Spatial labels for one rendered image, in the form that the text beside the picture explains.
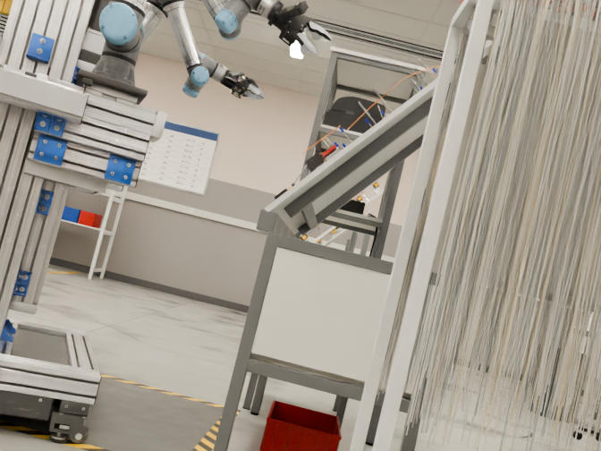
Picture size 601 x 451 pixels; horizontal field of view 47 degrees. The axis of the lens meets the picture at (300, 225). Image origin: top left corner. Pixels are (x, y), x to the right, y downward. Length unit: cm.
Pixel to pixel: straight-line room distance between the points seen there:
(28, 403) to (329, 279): 100
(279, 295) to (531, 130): 100
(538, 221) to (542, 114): 23
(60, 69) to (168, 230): 759
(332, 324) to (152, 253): 803
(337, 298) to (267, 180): 790
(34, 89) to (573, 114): 153
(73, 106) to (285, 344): 99
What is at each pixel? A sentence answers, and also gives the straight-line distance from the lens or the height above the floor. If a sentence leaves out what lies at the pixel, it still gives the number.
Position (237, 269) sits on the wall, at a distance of 993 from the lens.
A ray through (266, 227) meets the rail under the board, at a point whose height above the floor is 81.
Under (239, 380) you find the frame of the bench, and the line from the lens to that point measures 220.
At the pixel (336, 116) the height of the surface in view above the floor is 152.
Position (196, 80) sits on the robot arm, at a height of 138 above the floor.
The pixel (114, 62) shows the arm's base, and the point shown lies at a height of 123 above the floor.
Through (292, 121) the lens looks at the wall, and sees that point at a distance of 1016.
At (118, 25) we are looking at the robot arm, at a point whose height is 131.
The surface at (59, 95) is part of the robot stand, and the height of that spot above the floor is 105.
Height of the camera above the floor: 69
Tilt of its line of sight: 4 degrees up
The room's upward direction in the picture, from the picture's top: 14 degrees clockwise
